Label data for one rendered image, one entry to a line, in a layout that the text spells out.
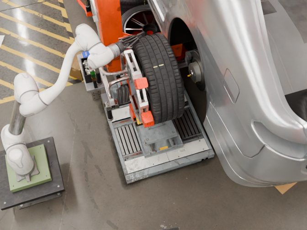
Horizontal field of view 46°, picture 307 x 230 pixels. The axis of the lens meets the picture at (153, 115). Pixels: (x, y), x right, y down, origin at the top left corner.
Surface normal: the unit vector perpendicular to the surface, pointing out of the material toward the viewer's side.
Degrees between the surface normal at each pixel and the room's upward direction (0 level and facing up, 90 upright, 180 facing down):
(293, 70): 22
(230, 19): 47
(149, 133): 0
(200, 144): 0
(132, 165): 0
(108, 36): 90
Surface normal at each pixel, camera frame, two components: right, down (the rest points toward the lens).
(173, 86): 0.24, 0.27
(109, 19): 0.31, 0.82
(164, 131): 0.01, -0.51
